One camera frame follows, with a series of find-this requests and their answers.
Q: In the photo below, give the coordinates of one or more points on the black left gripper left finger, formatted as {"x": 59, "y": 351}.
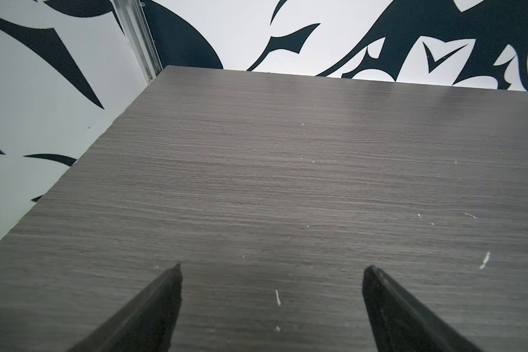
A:
{"x": 146, "y": 323}

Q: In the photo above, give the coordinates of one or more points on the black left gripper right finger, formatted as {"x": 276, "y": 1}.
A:
{"x": 400, "y": 322}

